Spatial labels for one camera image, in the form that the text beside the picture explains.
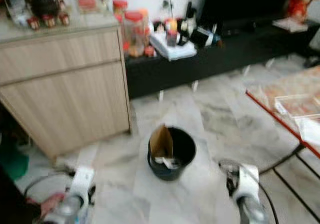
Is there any black round rubbish bin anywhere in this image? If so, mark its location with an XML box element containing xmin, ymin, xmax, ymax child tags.
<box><xmin>147</xmin><ymin>126</ymin><xmax>198</xmax><ymax>182</ymax></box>

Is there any white crumpled trash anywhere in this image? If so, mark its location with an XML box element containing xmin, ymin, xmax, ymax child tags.
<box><xmin>154</xmin><ymin>155</ymin><xmax>181</xmax><ymax>170</ymax></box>

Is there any person bare foot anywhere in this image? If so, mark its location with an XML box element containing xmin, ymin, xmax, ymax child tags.
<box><xmin>27</xmin><ymin>193</ymin><xmax>64</xmax><ymax>218</ymax></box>

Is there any person black trouser leg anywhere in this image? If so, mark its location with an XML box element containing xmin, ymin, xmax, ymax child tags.
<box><xmin>0</xmin><ymin>103</ymin><xmax>43</xmax><ymax>224</ymax></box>

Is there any brown cardboard piece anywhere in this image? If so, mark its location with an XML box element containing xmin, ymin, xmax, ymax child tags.
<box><xmin>148</xmin><ymin>124</ymin><xmax>175</xmax><ymax>160</ymax></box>

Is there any green plastic object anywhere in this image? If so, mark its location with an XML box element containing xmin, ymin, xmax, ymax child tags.
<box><xmin>2</xmin><ymin>141</ymin><xmax>31</xmax><ymax>181</ymax></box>

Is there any clear plastic box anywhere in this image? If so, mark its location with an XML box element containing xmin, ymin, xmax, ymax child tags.
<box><xmin>274</xmin><ymin>94</ymin><xmax>320</xmax><ymax>124</ymax></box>

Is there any light wooden drawer cabinet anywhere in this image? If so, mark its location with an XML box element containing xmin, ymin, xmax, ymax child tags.
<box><xmin>0</xmin><ymin>24</ymin><xmax>133</xmax><ymax>161</ymax></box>

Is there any long black tv bench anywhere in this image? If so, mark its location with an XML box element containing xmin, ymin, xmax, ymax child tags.
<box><xmin>123</xmin><ymin>18</ymin><xmax>320</xmax><ymax>100</ymax></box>

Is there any flat white box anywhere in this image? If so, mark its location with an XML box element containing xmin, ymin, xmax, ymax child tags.
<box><xmin>148</xmin><ymin>31</ymin><xmax>199</xmax><ymax>61</ymax></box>

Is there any black mug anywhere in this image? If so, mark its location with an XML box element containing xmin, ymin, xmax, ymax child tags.
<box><xmin>190</xmin><ymin>26</ymin><xmax>216</xmax><ymax>49</ymax></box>

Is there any large red-lidded plastic jar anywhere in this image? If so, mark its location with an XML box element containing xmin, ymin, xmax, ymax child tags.
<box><xmin>123</xmin><ymin>11</ymin><xmax>149</xmax><ymax>58</ymax></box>

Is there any stack of papers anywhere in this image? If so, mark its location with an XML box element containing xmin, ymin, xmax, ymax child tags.
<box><xmin>272</xmin><ymin>18</ymin><xmax>309</xmax><ymax>33</ymax></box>

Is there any black flat screen tv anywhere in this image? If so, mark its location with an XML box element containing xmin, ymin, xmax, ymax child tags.
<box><xmin>199</xmin><ymin>0</ymin><xmax>294</xmax><ymax>23</ymax></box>

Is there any small red-lidded plastic jar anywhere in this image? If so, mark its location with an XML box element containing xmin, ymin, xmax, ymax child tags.
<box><xmin>112</xmin><ymin>0</ymin><xmax>129</xmax><ymax>21</ymax></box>

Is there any clear box with pink contents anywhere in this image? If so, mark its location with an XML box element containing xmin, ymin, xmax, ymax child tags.
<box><xmin>77</xmin><ymin>0</ymin><xmax>99</xmax><ymax>13</ymax></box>

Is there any red gold figurine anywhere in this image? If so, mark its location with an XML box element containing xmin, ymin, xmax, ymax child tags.
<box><xmin>284</xmin><ymin>0</ymin><xmax>317</xmax><ymax>21</ymax></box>

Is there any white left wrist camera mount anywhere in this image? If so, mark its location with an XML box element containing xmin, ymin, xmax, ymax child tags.
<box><xmin>68</xmin><ymin>166</ymin><xmax>96</xmax><ymax>203</ymax></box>

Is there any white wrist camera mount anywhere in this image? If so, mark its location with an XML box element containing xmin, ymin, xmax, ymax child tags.
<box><xmin>237</xmin><ymin>164</ymin><xmax>261</xmax><ymax>203</ymax></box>
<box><xmin>68</xmin><ymin>166</ymin><xmax>96</xmax><ymax>203</ymax></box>

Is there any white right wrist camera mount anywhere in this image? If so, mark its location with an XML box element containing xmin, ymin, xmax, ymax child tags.
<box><xmin>237</xmin><ymin>164</ymin><xmax>261</xmax><ymax>203</ymax></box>

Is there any black metal table frame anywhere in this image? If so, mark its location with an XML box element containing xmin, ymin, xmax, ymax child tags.
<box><xmin>259</xmin><ymin>143</ymin><xmax>320</xmax><ymax>211</ymax></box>

